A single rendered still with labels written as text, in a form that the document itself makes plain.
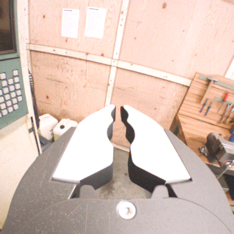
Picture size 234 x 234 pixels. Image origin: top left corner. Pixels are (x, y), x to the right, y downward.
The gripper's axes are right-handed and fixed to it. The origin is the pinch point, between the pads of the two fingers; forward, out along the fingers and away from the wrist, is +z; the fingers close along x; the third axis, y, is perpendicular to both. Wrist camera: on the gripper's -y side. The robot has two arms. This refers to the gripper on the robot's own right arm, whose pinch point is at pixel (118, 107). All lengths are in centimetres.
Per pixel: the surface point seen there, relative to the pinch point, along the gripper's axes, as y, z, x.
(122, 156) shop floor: 149, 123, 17
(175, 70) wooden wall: 22, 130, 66
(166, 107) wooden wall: 65, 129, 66
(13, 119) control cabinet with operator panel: 33, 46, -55
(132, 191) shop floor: 150, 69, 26
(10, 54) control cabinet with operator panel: 0, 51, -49
